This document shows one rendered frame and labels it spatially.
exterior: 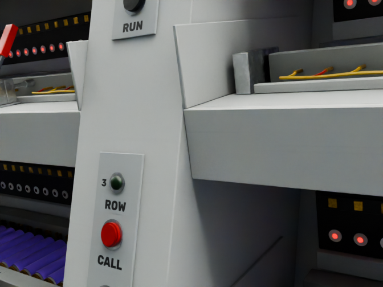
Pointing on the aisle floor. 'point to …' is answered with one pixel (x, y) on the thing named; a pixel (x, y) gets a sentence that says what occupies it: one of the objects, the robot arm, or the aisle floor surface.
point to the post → (172, 157)
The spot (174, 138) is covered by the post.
